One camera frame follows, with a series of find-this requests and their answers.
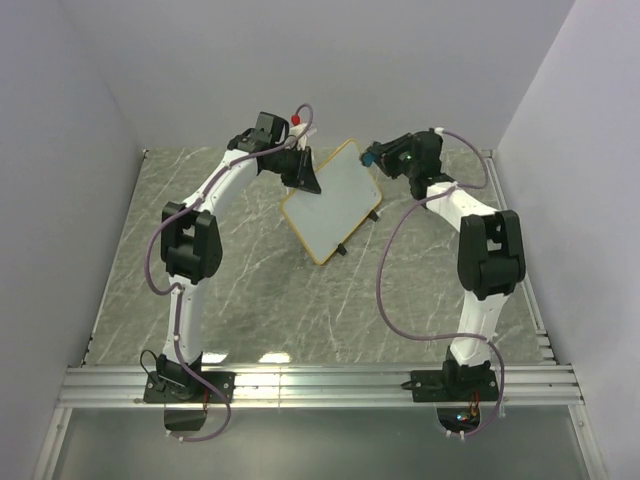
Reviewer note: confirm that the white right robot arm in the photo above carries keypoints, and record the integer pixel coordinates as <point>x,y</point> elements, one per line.
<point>491,259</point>

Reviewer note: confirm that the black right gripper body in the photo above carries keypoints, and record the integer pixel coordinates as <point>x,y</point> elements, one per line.
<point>403,152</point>

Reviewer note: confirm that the aluminium front mounting rail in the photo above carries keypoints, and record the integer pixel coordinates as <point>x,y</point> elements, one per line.
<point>308,386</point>

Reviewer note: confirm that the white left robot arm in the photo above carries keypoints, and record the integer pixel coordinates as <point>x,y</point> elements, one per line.
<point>190,243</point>

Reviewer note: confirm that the aluminium right side rail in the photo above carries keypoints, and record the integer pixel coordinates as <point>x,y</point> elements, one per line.
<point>514,232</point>

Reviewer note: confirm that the yellow framed whiteboard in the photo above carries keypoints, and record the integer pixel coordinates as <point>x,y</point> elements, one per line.
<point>348,193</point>

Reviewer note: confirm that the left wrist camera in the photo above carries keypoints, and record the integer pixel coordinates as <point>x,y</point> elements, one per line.
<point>301,131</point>

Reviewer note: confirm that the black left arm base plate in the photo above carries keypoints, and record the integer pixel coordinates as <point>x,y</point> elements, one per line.
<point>161,391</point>

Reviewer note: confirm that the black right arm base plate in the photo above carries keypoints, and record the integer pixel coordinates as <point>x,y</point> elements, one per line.
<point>431,386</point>

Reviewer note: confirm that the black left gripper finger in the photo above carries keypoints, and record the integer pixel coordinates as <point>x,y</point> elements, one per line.
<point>306,173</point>
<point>307,185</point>

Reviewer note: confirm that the blue whiteboard eraser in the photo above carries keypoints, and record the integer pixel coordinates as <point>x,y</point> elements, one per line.
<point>367,160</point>

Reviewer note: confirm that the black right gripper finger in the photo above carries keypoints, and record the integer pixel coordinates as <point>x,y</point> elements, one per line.
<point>392,147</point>
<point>389,167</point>

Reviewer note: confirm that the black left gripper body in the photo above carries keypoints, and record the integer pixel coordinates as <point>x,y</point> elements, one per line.
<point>289,166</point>

